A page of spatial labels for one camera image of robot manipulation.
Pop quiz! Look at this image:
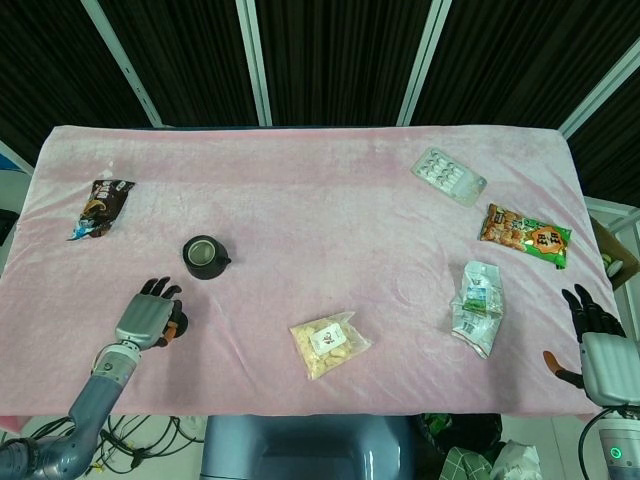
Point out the green checked cloth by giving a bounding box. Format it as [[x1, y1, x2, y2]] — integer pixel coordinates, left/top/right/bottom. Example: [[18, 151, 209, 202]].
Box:
[[439, 446, 497, 480]]

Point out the pink plush table cloth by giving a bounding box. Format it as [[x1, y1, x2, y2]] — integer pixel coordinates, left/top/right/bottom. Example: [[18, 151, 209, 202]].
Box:
[[0, 124, 617, 436]]

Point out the black floor cable bundle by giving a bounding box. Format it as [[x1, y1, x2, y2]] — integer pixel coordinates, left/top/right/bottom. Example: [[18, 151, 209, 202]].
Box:
[[0, 414, 207, 480]]

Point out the white frame post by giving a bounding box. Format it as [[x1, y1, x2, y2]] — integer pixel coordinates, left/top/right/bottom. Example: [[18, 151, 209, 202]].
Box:
[[234, 0, 274, 127], [559, 29, 640, 140], [397, 0, 454, 127], [80, 0, 164, 127]]

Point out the crumpled white green wrapper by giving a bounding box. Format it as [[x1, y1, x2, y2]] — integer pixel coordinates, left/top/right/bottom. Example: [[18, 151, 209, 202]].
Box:
[[449, 260, 504, 359]]

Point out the black pleated curtain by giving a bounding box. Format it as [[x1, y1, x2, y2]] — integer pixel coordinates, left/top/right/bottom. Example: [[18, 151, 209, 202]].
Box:
[[0, 0, 640, 201]]

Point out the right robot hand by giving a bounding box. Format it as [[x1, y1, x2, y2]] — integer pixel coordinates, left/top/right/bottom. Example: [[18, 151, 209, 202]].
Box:
[[543, 283, 640, 405]]

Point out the white plastic bag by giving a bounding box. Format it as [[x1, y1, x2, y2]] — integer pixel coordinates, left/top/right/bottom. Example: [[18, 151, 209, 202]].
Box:
[[490, 439, 542, 480]]

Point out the brown chocolate snack packet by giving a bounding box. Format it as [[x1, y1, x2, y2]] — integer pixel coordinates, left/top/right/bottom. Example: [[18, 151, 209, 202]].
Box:
[[67, 178, 136, 242]]

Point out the clear bag of yellow snacks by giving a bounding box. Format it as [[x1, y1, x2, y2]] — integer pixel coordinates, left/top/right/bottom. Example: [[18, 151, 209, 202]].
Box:
[[288, 310, 372, 381]]

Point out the brown cardboard box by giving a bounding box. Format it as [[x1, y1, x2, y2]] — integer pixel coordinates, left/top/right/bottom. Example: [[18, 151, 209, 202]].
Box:
[[589, 217, 640, 292]]

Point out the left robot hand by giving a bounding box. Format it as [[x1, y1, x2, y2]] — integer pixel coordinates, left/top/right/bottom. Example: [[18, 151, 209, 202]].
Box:
[[115, 276, 184, 349]]

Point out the blue-grey robot torso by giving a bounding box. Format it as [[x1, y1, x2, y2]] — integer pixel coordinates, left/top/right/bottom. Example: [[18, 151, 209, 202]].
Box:
[[199, 414, 417, 480]]

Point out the silver blister pack of hooks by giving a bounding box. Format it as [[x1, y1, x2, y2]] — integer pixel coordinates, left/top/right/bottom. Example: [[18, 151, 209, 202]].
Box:
[[410, 146, 488, 208]]

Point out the black teapot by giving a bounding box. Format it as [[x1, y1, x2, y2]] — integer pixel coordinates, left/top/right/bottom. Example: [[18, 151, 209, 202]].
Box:
[[181, 234, 232, 281]]

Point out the orange green snack packet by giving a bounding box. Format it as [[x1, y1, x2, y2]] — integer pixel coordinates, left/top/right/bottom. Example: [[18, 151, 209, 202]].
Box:
[[479, 202, 572, 270]]

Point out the black waste bin bag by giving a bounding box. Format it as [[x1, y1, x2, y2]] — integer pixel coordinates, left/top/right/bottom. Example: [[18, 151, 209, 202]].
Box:
[[418, 412, 504, 457]]

